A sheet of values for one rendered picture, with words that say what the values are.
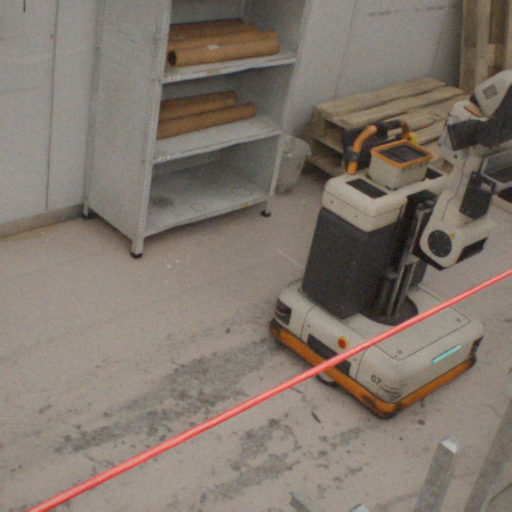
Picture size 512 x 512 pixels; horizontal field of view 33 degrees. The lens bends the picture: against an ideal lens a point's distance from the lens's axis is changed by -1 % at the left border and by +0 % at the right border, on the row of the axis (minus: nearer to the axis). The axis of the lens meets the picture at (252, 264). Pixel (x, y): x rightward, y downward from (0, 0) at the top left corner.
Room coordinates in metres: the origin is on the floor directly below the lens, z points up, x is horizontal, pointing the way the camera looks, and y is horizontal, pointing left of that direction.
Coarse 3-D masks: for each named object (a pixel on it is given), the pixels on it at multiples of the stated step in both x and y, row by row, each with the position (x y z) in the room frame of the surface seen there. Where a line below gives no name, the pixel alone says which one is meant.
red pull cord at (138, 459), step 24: (480, 288) 0.95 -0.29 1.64; (432, 312) 0.87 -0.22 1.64; (384, 336) 0.80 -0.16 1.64; (336, 360) 0.74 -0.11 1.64; (288, 384) 0.69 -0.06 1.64; (240, 408) 0.64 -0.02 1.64; (192, 432) 0.59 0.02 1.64; (144, 456) 0.55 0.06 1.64; (96, 480) 0.51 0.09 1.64; (48, 504) 0.48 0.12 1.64
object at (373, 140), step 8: (352, 128) 3.19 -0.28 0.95; (360, 128) 3.19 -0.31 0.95; (344, 136) 3.13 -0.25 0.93; (352, 136) 3.15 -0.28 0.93; (368, 136) 3.21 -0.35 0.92; (376, 136) 3.24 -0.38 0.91; (384, 136) 3.28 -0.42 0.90; (400, 136) 3.29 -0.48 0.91; (344, 144) 3.12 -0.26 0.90; (352, 144) 3.13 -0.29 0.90; (368, 144) 3.19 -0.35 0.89; (376, 144) 3.20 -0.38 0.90; (384, 144) 3.23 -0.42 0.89; (344, 152) 3.12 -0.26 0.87; (352, 152) 3.04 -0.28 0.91; (360, 152) 3.05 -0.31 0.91; (368, 152) 3.15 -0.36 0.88; (352, 160) 3.04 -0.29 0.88; (360, 160) 3.05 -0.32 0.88; (368, 160) 3.18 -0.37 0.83; (360, 168) 3.13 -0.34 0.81
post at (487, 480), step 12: (504, 420) 1.41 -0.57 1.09; (504, 432) 1.40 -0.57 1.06; (492, 444) 1.41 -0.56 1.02; (504, 444) 1.39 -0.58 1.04; (492, 456) 1.40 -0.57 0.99; (504, 456) 1.39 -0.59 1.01; (492, 468) 1.40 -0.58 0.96; (504, 468) 1.41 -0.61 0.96; (480, 480) 1.40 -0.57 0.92; (492, 480) 1.39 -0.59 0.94; (480, 492) 1.40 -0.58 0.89; (492, 492) 1.41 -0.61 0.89; (468, 504) 1.41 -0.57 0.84; (480, 504) 1.39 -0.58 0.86
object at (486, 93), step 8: (504, 72) 2.81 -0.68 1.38; (488, 80) 2.83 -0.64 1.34; (496, 80) 2.81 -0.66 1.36; (504, 80) 2.79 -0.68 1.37; (480, 88) 2.84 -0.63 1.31; (488, 88) 2.82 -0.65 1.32; (496, 88) 2.80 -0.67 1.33; (504, 88) 2.78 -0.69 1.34; (480, 96) 2.83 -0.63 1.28; (488, 96) 2.81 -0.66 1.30; (496, 96) 2.79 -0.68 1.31; (480, 104) 2.83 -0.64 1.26; (488, 104) 2.80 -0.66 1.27; (496, 104) 2.79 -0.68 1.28; (488, 112) 2.80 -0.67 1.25
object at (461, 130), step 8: (472, 120) 2.73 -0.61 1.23; (448, 128) 2.69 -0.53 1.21; (456, 128) 2.70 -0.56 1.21; (464, 128) 2.68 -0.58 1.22; (472, 128) 2.67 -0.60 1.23; (456, 136) 2.68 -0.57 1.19; (464, 136) 2.67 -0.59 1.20; (472, 136) 2.66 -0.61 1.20; (456, 144) 2.67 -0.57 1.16; (464, 144) 2.68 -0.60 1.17; (472, 144) 2.67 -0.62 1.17
